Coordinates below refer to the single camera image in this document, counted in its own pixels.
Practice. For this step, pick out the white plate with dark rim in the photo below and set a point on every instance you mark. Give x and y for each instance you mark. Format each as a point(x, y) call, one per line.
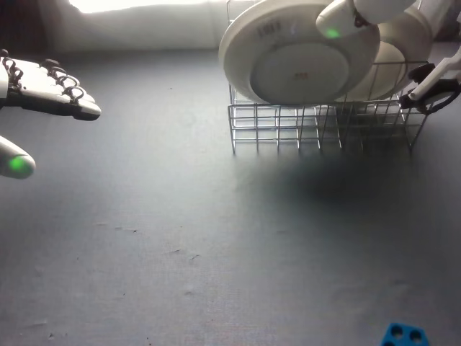
point(288, 65)
point(396, 50)

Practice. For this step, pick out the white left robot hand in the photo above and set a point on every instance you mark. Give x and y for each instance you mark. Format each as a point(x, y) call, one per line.
point(43, 86)

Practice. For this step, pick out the blue pentagon block with holes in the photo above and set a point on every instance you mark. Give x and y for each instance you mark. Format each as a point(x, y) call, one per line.
point(403, 337)

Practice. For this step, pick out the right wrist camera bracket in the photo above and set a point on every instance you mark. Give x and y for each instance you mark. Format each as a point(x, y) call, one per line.
point(432, 83)

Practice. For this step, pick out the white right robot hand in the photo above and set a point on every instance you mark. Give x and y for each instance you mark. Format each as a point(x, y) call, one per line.
point(345, 18)

